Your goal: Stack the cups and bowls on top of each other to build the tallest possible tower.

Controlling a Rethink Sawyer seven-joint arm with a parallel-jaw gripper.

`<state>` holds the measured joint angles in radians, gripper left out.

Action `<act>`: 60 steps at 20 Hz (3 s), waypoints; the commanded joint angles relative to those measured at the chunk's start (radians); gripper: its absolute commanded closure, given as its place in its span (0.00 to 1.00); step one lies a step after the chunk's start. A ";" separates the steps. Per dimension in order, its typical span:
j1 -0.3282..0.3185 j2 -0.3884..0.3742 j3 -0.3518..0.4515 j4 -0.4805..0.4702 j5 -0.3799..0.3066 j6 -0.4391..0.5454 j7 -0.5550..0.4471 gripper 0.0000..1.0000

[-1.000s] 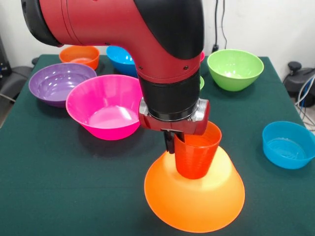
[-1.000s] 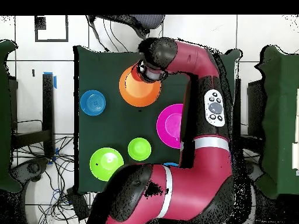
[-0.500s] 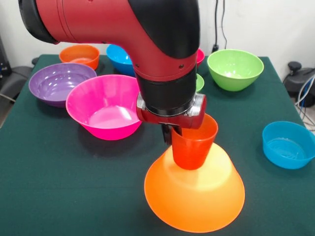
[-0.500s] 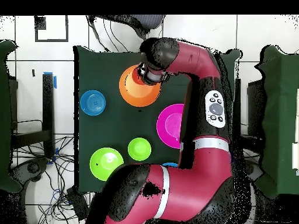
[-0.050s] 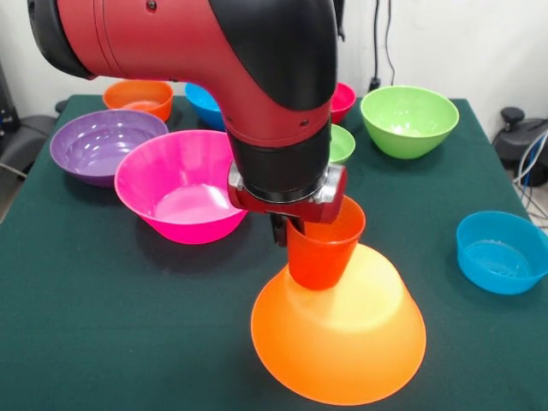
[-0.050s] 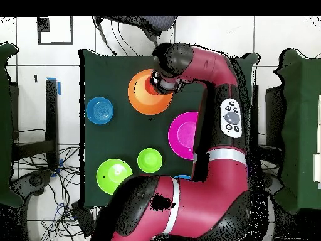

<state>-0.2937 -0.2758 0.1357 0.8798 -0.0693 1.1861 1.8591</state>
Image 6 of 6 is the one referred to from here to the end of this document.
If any black power strip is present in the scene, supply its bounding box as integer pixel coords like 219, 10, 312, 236
71, 200, 98, 238

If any grey office chair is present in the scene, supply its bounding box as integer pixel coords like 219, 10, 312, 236
93, 16, 179, 48

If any large orange bowl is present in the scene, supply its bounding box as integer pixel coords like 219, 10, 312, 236
127, 68, 174, 115

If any dark green tablecloth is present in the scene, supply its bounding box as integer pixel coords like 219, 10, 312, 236
78, 48, 259, 210

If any tangle of cables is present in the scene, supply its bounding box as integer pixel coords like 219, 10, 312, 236
12, 146, 101, 241

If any large pink bowl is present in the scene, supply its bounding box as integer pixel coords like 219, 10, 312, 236
167, 111, 199, 158

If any small green bowl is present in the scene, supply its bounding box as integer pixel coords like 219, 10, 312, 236
137, 147, 163, 174

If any black metal frame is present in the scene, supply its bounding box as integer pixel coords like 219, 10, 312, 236
11, 78, 60, 171
250, 83, 285, 166

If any green cloth on side table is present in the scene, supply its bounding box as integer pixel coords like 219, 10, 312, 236
0, 42, 24, 208
273, 48, 321, 214

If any large green bowl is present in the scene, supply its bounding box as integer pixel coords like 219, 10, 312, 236
96, 158, 134, 196

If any blue cup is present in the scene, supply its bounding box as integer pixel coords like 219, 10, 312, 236
85, 96, 114, 126

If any black chair base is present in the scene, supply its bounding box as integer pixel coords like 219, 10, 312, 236
11, 169, 53, 196

